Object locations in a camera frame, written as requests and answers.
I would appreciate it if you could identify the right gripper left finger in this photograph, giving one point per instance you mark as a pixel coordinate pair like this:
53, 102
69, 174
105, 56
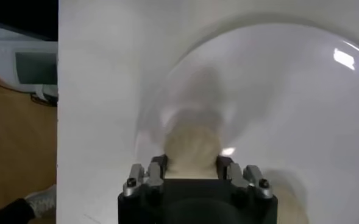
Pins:
153, 176

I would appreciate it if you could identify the white steamed baozi bun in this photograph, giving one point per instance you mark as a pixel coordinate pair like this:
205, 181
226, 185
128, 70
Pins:
193, 149

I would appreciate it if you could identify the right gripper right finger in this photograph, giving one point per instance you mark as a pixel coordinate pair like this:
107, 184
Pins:
252, 179

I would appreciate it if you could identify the white device with dark panel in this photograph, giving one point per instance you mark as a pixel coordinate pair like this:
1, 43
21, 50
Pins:
2, 61

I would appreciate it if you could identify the black trouser leg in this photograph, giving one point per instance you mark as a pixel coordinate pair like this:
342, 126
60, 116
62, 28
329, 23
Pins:
8, 213

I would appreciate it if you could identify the round white plate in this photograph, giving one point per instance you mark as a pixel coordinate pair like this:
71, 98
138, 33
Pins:
289, 106

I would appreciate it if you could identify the grey shoe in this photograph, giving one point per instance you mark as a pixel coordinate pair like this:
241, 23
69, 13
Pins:
43, 201

